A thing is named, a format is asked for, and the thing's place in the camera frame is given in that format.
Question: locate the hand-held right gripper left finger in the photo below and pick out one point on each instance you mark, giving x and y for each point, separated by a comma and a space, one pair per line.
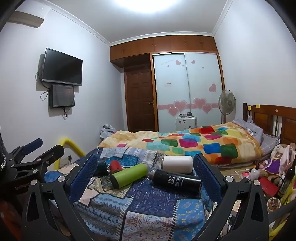
85, 174

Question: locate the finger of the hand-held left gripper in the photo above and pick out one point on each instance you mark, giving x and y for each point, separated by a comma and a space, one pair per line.
30, 145
49, 153

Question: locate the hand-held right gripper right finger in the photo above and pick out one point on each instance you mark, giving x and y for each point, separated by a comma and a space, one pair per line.
206, 176

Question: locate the dark green cup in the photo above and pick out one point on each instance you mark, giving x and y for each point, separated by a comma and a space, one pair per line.
101, 168

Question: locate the black cup with white print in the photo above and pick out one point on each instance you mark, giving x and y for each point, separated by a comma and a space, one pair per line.
178, 183

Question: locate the red cup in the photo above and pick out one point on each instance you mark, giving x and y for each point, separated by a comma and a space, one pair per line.
115, 166

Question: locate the colourful checked blanket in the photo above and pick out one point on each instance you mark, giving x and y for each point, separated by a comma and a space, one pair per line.
189, 142

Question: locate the white squeeze bottle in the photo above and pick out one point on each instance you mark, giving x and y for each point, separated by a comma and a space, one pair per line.
254, 173

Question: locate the grey bag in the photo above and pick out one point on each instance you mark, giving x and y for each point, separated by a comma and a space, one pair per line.
107, 131

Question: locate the white small cabinet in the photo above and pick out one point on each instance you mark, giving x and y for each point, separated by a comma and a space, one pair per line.
186, 123

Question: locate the red box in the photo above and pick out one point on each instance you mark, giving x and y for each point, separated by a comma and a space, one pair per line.
268, 186

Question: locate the blue patchwork blanket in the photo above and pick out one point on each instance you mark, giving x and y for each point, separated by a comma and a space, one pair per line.
143, 208

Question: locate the grey checked pillow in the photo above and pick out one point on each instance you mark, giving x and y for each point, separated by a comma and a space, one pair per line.
270, 141

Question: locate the round jar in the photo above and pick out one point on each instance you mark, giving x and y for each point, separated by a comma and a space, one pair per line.
274, 205

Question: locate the standing fan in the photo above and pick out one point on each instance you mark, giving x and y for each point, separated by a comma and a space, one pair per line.
227, 100

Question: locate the dark glass bottle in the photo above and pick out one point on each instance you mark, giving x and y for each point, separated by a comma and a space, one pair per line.
286, 180

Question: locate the pink plastic bag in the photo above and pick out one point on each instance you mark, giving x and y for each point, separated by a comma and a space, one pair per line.
286, 155

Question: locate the wooden bed headboard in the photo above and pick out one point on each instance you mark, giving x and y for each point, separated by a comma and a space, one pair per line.
272, 118

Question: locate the brown wooden door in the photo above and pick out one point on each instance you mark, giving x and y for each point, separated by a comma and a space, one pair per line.
140, 99

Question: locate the wooden wardrobe with sliding doors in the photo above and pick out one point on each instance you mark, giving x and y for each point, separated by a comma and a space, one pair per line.
187, 76

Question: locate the yellow padded rail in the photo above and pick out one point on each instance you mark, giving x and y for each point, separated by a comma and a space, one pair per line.
69, 146

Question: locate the small wall-mounted monitor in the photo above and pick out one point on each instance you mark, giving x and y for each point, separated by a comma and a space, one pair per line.
62, 96

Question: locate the wall-mounted black television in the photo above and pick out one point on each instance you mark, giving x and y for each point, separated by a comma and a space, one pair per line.
62, 67

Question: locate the wall air conditioner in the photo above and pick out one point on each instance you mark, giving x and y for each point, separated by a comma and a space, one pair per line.
29, 19

